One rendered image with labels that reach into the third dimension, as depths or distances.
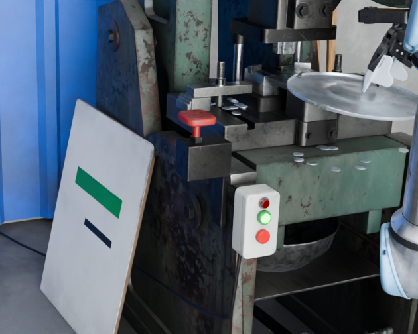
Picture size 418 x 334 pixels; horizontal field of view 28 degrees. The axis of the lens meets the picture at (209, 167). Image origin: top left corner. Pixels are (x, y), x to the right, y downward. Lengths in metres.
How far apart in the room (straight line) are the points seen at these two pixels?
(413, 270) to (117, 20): 1.12
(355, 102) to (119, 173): 0.72
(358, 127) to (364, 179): 0.13
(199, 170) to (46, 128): 1.39
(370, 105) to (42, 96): 1.49
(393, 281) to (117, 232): 0.95
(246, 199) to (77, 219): 0.87
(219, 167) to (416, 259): 0.48
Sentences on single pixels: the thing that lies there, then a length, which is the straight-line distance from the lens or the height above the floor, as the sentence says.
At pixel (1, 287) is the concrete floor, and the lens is 2.62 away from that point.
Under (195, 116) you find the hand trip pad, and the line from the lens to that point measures 1.59.
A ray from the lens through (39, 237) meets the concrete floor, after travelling 2.95.
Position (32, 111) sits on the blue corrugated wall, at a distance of 2.94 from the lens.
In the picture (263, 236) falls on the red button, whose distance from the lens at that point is 1.62.
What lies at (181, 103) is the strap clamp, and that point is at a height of 0.72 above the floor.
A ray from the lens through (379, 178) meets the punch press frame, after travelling 1.90.
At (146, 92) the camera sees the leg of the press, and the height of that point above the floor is 0.69.
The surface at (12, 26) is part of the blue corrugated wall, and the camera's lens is 2.86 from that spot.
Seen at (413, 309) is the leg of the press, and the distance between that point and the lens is 2.04.
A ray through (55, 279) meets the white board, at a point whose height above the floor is 0.07.
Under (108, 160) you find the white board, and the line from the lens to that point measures 2.20.
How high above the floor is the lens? 1.18
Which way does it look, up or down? 19 degrees down
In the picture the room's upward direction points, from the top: 3 degrees clockwise
